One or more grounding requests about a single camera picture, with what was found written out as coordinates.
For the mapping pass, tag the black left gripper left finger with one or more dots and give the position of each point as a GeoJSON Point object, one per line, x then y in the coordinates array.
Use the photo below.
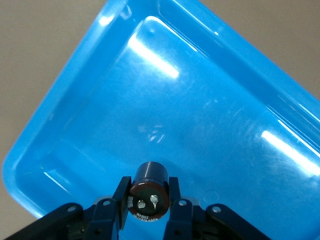
{"type": "Point", "coordinates": [102, 220]}

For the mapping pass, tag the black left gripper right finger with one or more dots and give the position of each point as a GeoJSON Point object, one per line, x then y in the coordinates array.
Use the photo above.
{"type": "Point", "coordinates": [180, 220]}

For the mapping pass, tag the blue plastic tray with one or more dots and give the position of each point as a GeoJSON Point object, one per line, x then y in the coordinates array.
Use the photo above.
{"type": "Point", "coordinates": [200, 112]}

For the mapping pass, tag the black cylindrical capacitor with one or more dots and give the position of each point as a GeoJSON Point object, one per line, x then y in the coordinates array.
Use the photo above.
{"type": "Point", "coordinates": [150, 175]}

